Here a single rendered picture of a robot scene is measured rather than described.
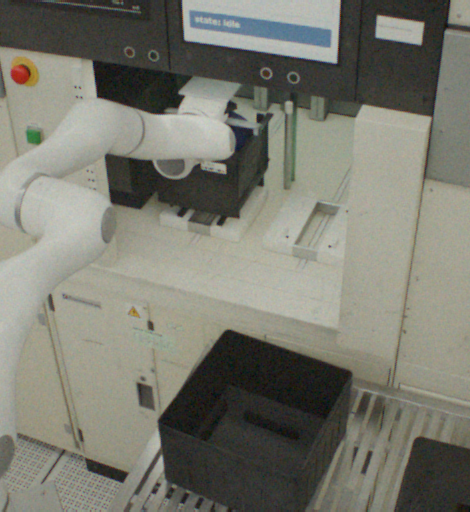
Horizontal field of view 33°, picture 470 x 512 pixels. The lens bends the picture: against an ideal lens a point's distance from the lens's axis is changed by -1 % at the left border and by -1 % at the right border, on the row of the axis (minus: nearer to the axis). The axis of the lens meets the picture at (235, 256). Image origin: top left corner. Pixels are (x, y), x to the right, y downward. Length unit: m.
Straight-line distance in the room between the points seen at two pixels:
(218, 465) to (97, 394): 0.85
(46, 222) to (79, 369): 0.99
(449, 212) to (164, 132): 0.54
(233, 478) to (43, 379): 0.99
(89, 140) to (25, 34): 0.40
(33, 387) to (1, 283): 1.17
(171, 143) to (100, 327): 0.66
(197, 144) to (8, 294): 0.52
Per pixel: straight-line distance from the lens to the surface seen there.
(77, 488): 2.57
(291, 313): 1.75
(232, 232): 1.93
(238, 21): 1.42
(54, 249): 1.24
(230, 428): 1.66
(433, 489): 1.49
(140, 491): 1.62
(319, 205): 2.03
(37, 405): 2.46
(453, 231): 1.50
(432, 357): 1.71
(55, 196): 1.28
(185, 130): 1.56
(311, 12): 1.37
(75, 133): 1.32
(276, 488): 1.43
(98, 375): 2.19
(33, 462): 2.66
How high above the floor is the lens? 2.06
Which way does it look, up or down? 39 degrees down
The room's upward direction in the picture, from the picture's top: 1 degrees counter-clockwise
